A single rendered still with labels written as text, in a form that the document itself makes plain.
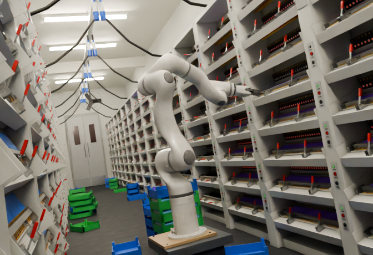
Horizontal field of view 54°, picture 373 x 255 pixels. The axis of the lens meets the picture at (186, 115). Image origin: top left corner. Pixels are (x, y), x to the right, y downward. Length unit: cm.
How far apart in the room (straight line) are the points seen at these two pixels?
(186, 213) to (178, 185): 13
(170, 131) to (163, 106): 12
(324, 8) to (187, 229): 123
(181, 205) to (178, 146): 28
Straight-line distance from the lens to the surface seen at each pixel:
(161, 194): 248
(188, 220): 178
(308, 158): 198
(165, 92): 172
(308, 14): 187
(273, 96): 216
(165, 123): 175
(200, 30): 315
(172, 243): 173
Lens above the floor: 71
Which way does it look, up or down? 5 degrees up
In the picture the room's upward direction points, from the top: 9 degrees counter-clockwise
